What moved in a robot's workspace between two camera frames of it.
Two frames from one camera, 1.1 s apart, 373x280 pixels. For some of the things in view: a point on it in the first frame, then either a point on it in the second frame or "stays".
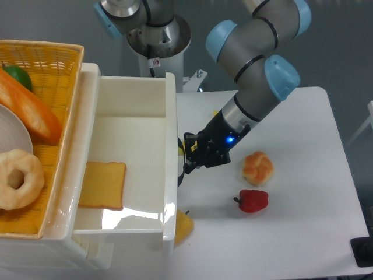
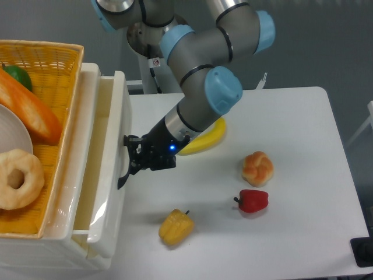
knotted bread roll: x=257 y=168 stays
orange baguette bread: x=44 y=125 stays
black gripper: x=211 y=147 → x=158 y=150
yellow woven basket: x=55 y=69 stays
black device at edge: x=362 y=248 stays
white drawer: x=132 y=120 → x=103 y=212
